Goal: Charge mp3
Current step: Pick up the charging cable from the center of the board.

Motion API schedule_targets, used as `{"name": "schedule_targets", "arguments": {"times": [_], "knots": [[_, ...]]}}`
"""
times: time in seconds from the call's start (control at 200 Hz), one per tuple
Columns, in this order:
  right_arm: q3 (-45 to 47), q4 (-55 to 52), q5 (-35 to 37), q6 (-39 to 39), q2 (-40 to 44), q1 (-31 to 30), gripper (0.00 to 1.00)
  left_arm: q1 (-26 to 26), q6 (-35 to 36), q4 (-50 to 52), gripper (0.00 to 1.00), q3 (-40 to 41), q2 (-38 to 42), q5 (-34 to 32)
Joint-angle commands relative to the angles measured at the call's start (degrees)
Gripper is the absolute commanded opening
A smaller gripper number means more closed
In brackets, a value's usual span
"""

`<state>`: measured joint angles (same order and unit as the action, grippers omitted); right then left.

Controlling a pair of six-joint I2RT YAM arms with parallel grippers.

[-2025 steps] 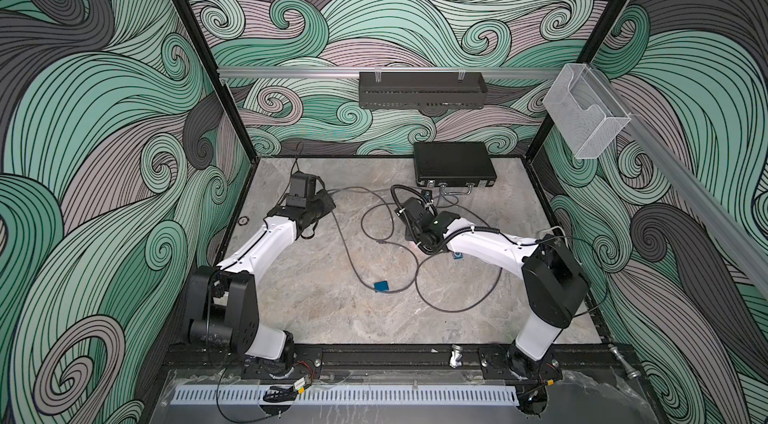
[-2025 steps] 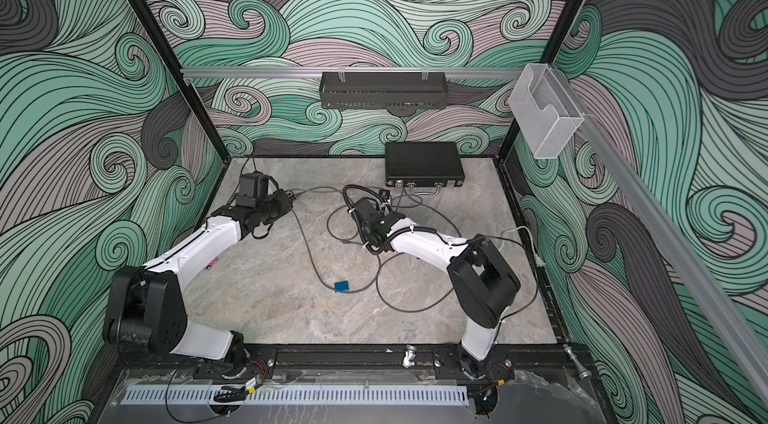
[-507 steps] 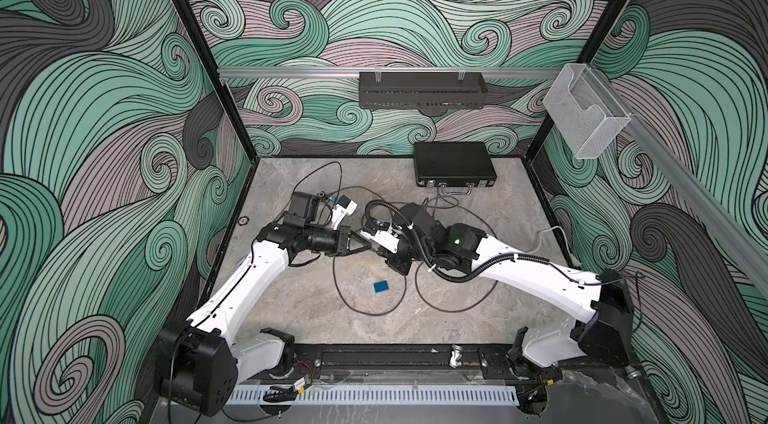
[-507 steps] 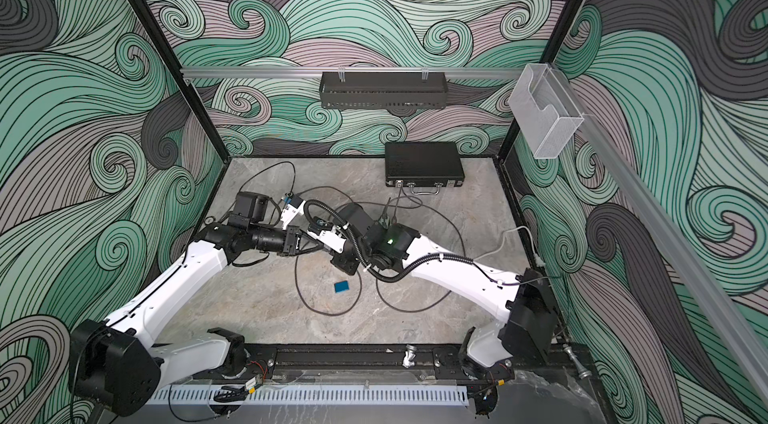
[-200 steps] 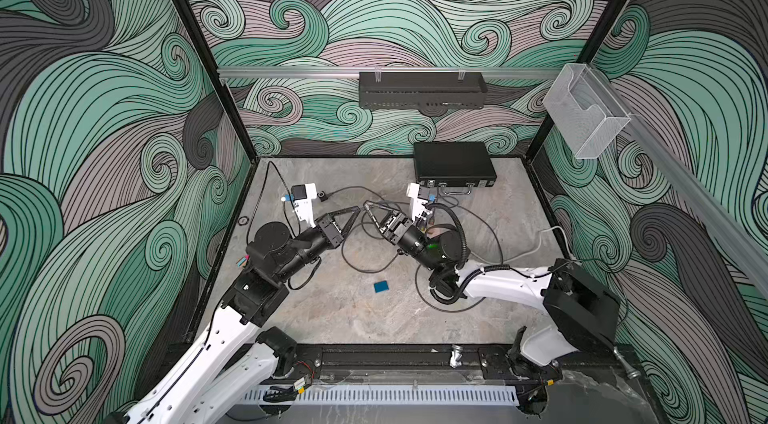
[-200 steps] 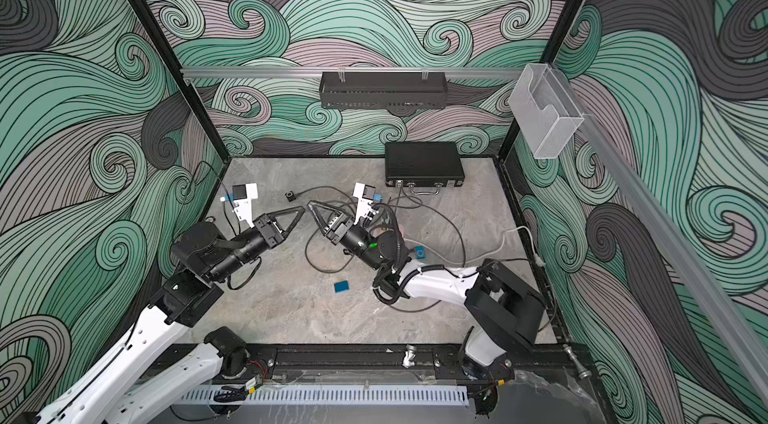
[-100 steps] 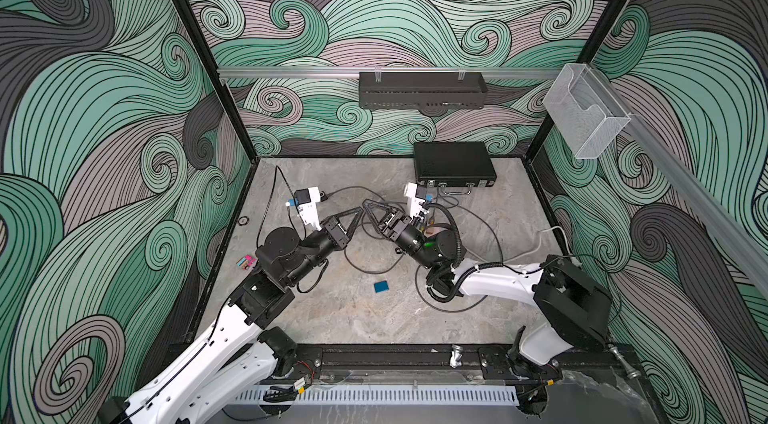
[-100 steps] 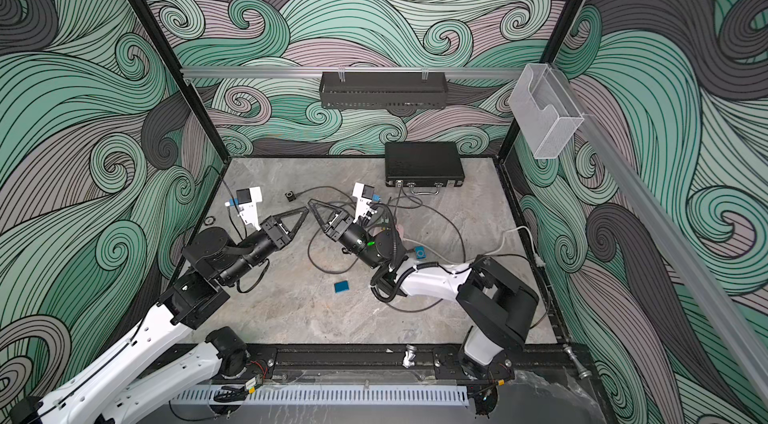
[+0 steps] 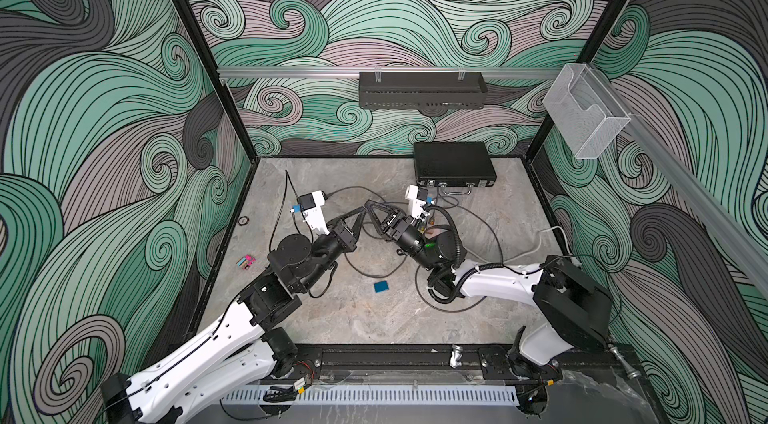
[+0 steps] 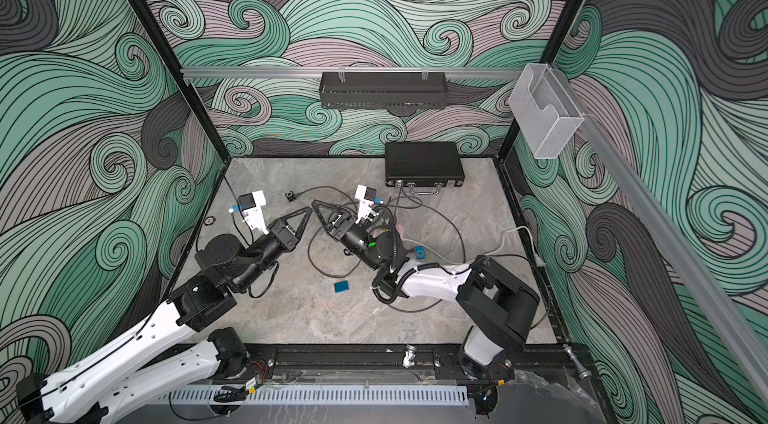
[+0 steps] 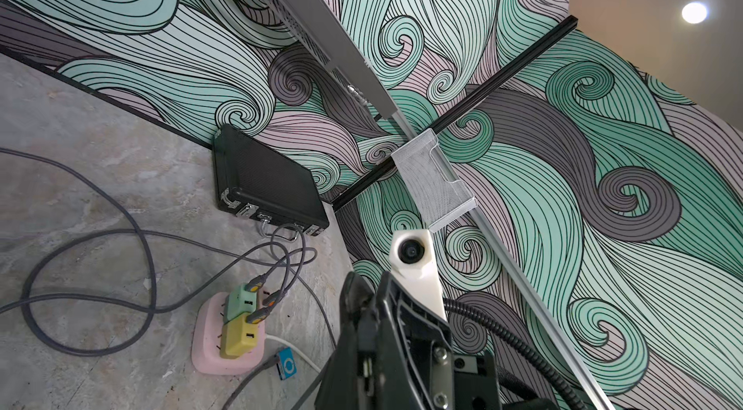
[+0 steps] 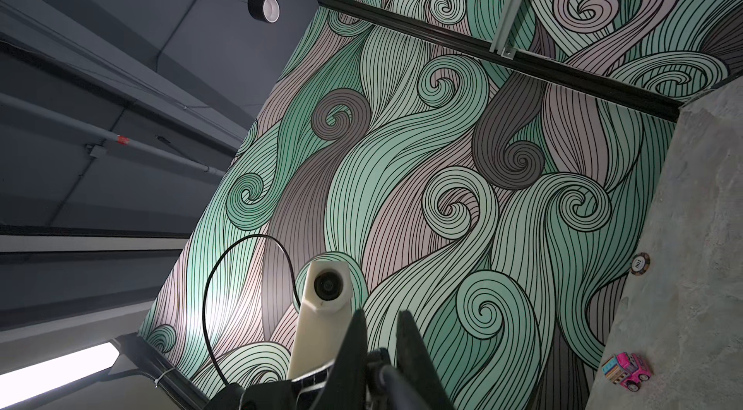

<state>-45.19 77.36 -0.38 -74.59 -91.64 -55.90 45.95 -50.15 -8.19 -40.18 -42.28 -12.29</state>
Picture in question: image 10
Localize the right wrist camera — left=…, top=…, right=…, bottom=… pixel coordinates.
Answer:
left=355, top=185, right=382, bottom=224

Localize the black briefcase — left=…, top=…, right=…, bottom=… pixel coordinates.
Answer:
left=384, top=142, right=465, bottom=188

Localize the clear acrylic wall holder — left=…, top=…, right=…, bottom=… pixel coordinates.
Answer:
left=508, top=64, right=584, bottom=160

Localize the grey cable of pink charger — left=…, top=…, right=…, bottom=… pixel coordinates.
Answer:
left=383, top=189, right=469, bottom=314

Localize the teal small block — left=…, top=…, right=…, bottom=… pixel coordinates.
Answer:
left=334, top=281, right=349, bottom=293

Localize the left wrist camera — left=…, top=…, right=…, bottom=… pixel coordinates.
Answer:
left=229, top=190, right=269, bottom=234

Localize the grey cable of yellow charger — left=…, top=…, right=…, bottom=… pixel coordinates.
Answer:
left=307, top=225, right=361, bottom=279

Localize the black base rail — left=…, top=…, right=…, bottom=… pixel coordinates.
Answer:
left=246, top=344, right=575, bottom=380

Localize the black wall shelf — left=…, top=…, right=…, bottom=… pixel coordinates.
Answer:
left=319, top=71, right=448, bottom=112

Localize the white slotted cable duct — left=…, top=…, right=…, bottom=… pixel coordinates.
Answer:
left=171, top=384, right=470, bottom=407

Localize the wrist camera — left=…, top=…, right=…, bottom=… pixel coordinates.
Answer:
left=355, top=185, right=382, bottom=224
left=229, top=190, right=269, bottom=234

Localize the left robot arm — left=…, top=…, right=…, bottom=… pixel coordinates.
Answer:
left=16, top=207, right=312, bottom=423

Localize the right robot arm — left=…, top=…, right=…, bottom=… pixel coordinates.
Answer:
left=311, top=200, right=540, bottom=380

